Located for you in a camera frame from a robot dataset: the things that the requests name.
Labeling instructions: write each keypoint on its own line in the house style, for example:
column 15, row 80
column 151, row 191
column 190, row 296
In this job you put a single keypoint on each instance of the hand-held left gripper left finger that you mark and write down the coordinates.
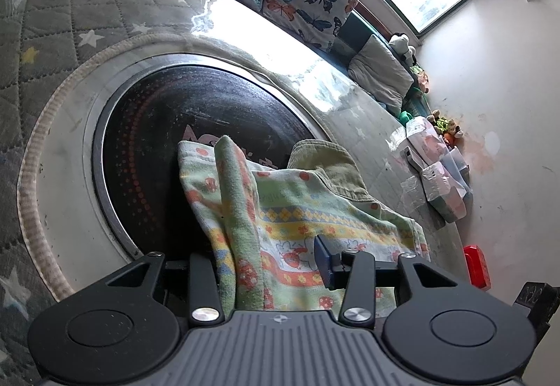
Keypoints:
column 202, row 281

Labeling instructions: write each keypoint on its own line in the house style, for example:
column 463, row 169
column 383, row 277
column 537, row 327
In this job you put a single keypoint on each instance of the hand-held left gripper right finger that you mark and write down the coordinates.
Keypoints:
column 326, row 265

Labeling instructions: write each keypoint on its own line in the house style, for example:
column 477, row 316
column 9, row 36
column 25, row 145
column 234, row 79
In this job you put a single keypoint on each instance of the green patterned jacket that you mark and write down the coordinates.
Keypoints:
column 284, row 211

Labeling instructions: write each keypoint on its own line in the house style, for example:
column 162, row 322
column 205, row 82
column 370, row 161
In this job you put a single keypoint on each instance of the red plastic object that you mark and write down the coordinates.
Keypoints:
column 476, row 265

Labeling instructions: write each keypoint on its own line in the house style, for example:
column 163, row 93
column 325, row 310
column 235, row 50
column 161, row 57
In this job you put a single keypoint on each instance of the clear plastic storage boxes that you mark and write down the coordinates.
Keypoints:
column 457, row 167

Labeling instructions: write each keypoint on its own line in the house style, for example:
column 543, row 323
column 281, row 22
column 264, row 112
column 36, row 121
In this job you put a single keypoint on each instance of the black round induction cooktop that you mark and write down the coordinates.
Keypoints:
column 175, row 106

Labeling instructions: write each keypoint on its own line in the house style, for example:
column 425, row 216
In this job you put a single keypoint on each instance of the green plush toy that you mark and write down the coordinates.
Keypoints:
column 442, row 124

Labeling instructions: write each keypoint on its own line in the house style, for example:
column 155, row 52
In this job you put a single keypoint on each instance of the grey pillow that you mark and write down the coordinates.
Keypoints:
column 380, row 69

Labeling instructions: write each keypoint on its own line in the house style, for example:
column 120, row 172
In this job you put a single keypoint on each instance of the orange plush toy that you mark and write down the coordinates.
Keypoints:
column 421, row 79

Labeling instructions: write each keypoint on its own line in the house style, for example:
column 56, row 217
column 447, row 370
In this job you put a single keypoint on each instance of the panda plush toy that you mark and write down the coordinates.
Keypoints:
column 401, row 47

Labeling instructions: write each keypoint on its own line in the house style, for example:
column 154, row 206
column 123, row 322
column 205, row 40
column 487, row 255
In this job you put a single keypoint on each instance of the teal sofa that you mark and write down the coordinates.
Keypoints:
column 345, row 29

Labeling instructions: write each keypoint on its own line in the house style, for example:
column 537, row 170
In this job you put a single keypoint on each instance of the large butterfly print pillow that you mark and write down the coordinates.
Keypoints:
column 310, row 10

